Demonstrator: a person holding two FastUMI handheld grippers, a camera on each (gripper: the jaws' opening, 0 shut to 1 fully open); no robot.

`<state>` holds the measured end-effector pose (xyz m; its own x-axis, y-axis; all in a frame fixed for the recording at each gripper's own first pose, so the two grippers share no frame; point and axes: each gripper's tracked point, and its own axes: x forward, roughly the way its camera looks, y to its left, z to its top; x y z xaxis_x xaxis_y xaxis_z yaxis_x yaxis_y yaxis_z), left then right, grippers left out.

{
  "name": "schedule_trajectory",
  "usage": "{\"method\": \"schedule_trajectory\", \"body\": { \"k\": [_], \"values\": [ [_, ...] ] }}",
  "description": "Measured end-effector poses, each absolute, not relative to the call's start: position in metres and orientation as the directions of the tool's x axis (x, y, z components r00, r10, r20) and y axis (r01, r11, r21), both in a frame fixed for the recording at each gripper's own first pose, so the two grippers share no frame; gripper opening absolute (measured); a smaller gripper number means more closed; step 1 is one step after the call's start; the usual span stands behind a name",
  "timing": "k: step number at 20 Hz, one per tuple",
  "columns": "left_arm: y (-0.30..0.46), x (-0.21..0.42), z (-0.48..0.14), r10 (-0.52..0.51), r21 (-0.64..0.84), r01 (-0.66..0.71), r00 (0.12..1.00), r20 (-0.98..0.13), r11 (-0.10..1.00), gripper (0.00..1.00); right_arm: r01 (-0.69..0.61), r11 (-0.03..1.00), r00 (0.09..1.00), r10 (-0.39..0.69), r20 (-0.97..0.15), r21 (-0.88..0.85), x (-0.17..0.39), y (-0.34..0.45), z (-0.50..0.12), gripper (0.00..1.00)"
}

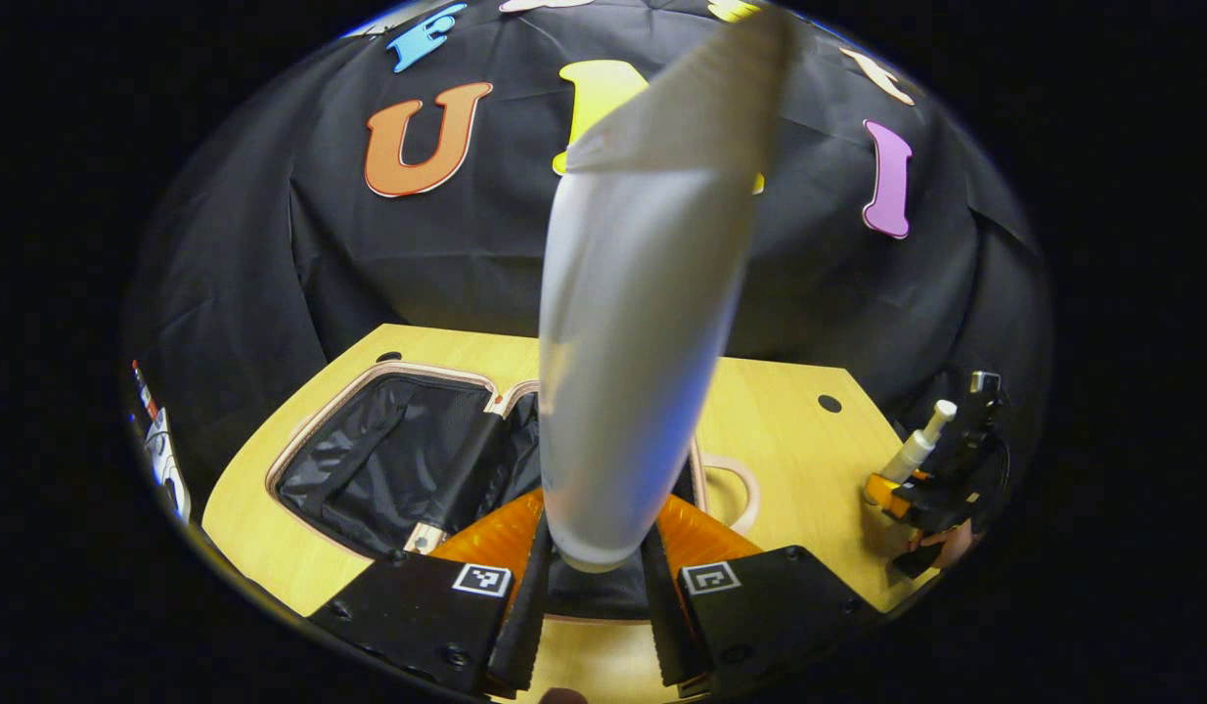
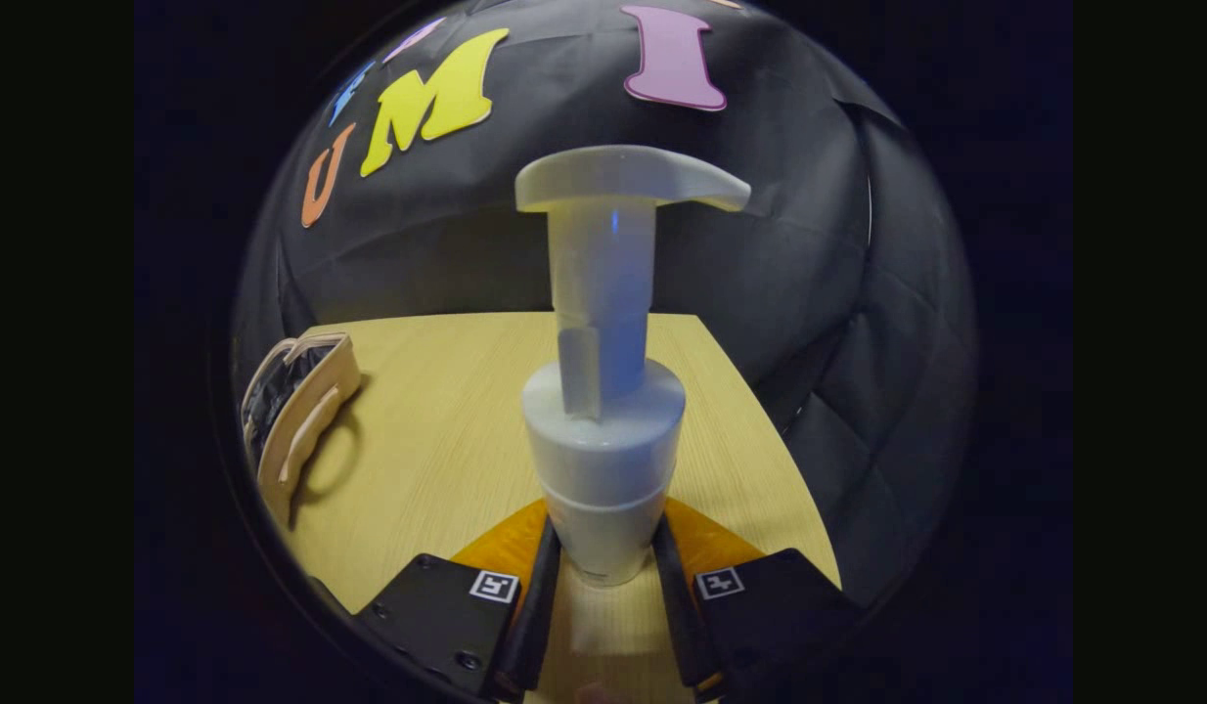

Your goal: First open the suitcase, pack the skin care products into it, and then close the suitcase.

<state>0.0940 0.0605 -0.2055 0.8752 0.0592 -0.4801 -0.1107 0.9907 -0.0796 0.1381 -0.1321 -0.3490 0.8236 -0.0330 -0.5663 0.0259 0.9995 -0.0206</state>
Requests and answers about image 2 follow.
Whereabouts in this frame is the pink suitcase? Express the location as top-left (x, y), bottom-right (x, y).
top-left (240, 332), bottom-right (363, 529)

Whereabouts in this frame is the black backdrop cloth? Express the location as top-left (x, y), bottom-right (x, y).
top-left (230, 0), bottom-right (981, 612)

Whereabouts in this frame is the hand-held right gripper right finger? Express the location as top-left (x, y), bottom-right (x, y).
top-left (650, 495), bottom-right (866, 699)

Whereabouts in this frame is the white pump bottle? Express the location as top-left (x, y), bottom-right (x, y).
top-left (514, 145), bottom-right (751, 588)

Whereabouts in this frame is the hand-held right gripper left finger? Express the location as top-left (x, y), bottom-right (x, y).
top-left (352, 497), bottom-right (563, 702)

